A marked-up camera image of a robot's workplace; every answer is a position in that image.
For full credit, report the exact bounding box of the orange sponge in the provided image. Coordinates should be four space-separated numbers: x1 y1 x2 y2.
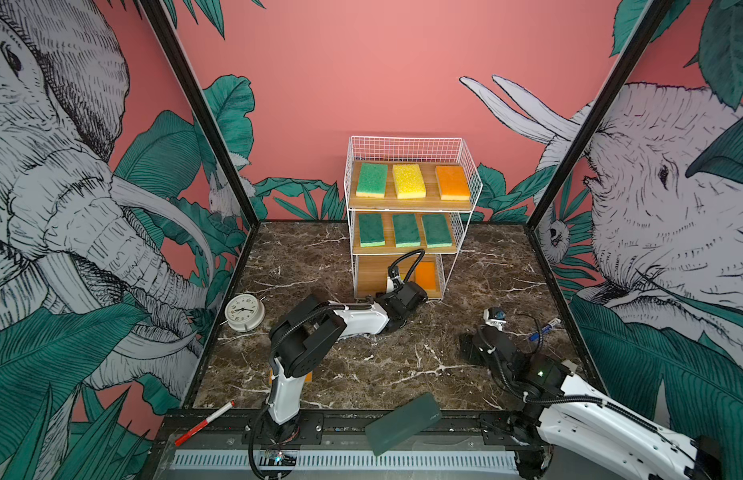
269 370 313 385
435 165 471 202
415 262 439 291

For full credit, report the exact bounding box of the dark green sponge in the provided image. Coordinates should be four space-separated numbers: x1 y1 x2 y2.
421 214 453 248
358 213 385 248
393 213 421 248

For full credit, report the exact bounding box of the yellow sponge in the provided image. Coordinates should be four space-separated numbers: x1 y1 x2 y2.
393 163 427 200

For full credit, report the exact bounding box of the bright green sponge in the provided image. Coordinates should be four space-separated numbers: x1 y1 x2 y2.
356 163 387 198

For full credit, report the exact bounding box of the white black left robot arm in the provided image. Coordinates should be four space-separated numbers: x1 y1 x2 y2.
266 277 429 426

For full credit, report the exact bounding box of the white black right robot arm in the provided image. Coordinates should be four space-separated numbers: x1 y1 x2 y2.
467 307 723 479

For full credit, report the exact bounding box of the blue marker pen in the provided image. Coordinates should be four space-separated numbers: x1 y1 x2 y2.
527 318 563 342

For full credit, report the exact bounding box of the large dark green foam block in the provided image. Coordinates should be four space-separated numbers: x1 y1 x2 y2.
365 393 443 457

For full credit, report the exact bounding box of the white alarm clock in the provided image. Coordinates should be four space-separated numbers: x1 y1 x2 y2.
224 293 266 333

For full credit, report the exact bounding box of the red white marker pen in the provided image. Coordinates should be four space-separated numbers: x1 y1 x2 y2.
175 400 236 447

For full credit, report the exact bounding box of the white wire three-tier shelf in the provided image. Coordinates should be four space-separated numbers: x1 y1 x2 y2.
345 136 483 299

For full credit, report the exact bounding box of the white ribbed front rail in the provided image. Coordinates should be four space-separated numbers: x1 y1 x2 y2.
170 449 517 474

